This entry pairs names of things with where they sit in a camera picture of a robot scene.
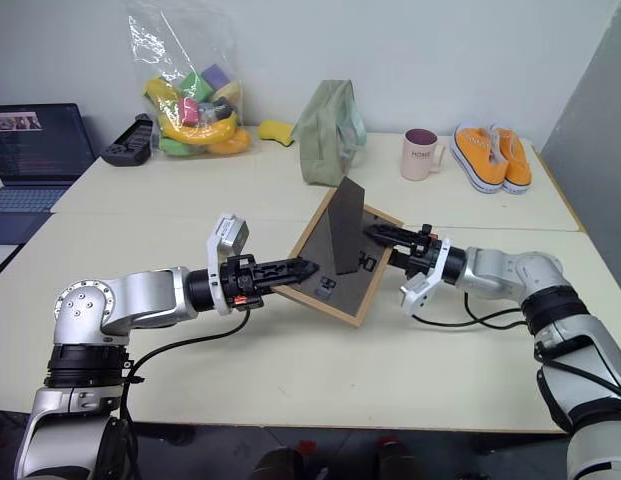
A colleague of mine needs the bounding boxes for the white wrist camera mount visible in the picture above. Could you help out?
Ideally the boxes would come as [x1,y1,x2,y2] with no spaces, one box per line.
[204,213,252,317]
[399,239,452,318]

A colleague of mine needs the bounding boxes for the green foam block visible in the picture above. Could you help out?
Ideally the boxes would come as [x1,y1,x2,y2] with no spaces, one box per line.
[179,71,214,102]

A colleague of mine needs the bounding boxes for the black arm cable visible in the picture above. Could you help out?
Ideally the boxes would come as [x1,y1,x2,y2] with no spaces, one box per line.
[118,308,252,436]
[413,291,530,332]

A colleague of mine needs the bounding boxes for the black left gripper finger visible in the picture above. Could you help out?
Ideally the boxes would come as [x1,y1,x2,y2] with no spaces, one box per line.
[261,272,316,292]
[256,257,320,277]

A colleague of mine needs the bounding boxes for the pink foam block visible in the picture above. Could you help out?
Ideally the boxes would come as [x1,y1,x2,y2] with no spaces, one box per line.
[176,96,202,126]

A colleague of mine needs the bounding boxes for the orange foam piece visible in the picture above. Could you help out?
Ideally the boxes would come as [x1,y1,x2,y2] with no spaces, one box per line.
[206,126,252,154]

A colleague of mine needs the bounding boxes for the laptop computer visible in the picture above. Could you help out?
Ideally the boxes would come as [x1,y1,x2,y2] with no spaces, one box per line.
[0,102,98,247]

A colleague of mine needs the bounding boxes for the dark rounded shape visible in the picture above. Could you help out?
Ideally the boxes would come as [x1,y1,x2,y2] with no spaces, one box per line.
[251,446,305,480]

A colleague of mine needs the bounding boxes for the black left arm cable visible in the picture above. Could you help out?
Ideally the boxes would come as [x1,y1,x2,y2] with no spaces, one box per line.
[118,308,252,436]

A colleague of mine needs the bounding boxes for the pink mug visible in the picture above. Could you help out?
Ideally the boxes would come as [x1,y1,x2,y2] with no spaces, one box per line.
[400,127,449,182]

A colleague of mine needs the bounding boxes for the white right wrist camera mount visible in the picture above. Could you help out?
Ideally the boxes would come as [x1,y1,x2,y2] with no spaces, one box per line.
[399,239,452,318]

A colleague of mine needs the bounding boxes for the grey partition panel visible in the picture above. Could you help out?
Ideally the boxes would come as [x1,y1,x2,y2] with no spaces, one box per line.
[538,0,621,307]

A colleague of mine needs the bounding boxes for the yellow sponge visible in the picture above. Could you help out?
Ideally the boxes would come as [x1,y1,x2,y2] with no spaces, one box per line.
[255,119,296,148]

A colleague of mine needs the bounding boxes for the yellow toy banana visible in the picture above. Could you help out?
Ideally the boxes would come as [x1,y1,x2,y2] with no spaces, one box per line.
[143,75,240,145]

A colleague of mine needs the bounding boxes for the clear plastic bag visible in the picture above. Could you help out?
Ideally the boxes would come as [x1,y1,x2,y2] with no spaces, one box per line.
[126,1,253,158]

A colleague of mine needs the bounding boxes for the wooden picture frame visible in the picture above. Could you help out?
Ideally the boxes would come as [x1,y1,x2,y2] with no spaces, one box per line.
[274,174,406,329]

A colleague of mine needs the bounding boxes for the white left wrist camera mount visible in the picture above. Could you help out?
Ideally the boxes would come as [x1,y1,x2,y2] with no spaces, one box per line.
[204,213,252,317]

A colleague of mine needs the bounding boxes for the purple foam block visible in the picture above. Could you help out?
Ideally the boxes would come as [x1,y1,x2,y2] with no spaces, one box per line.
[200,62,233,89]

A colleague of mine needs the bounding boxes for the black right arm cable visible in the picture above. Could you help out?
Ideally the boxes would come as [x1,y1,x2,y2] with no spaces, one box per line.
[413,291,530,332]

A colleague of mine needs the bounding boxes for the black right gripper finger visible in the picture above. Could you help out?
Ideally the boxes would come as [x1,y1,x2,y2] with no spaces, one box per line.
[365,222,417,241]
[362,230,412,250]

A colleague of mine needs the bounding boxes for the orange canvas sneaker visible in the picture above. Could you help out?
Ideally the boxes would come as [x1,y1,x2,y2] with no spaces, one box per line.
[491,125,534,196]
[448,122,512,195]

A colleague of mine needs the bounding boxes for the green canvas bag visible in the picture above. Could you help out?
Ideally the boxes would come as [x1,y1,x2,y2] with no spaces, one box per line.
[291,78,368,187]

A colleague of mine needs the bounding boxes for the black handheld controller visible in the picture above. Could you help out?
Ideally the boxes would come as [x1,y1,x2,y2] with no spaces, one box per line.
[100,112,155,167]

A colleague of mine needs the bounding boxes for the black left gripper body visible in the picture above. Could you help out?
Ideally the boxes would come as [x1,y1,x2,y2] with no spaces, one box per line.
[219,253,266,308]

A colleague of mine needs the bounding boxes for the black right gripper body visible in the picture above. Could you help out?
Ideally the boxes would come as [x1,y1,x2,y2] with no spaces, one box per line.
[390,224,444,282]

